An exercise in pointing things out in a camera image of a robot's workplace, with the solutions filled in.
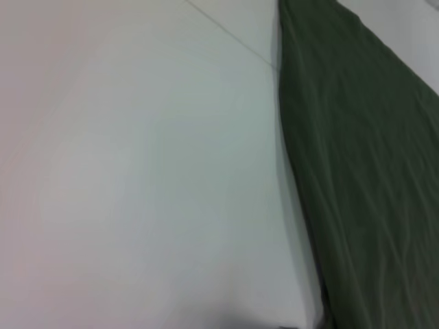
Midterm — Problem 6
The dark green FREE T-shirt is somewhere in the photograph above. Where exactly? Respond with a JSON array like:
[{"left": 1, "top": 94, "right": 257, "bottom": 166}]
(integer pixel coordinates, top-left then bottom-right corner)
[{"left": 274, "top": 0, "right": 439, "bottom": 329}]

